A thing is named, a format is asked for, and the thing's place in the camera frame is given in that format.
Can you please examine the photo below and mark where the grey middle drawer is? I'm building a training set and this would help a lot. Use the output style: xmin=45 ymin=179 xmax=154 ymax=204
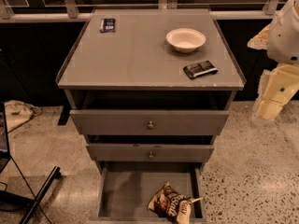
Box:
xmin=86 ymin=143 xmax=214 ymax=162

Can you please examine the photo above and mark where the grey top drawer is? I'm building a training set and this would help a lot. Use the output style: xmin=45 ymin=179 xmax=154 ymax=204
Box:
xmin=70 ymin=109 xmax=229 ymax=135

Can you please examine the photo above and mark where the metal window railing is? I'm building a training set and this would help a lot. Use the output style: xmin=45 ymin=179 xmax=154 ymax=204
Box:
xmin=0 ymin=0 xmax=299 ymax=24

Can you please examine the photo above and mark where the black snack packet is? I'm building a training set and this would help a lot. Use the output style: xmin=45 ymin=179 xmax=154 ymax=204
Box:
xmin=183 ymin=61 xmax=218 ymax=79

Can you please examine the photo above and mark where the beige cloth bag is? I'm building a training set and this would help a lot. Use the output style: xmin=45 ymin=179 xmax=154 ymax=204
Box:
xmin=5 ymin=100 xmax=42 ymax=132

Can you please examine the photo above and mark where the grey drawer cabinet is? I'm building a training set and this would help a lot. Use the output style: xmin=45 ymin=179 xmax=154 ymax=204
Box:
xmin=57 ymin=9 xmax=245 ymax=224

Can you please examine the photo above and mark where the black stand frame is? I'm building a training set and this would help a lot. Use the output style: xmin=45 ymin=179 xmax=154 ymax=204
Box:
xmin=0 ymin=102 xmax=62 ymax=224

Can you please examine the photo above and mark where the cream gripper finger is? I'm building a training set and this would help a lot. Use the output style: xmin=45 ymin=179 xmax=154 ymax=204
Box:
xmin=256 ymin=101 xmax=283 ymax=119

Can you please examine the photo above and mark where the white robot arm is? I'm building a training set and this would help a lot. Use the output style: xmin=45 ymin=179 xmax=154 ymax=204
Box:
xmin=247 ymin=0 xmax=299 ymax=119

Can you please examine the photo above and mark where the white bowl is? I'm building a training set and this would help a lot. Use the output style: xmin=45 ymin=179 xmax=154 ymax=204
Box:
xmin=166 ymin=28 xmax=206 ymax=53

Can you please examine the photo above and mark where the brown chip bag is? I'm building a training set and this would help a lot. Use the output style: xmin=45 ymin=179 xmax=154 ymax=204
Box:
xmin=147 ymin=182 xmax=203 ymax=224

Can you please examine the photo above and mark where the grey open bottom drawer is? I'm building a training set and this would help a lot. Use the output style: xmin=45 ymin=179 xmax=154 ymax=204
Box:
xmin=86 ymin=162 xmax=202 ymax=224

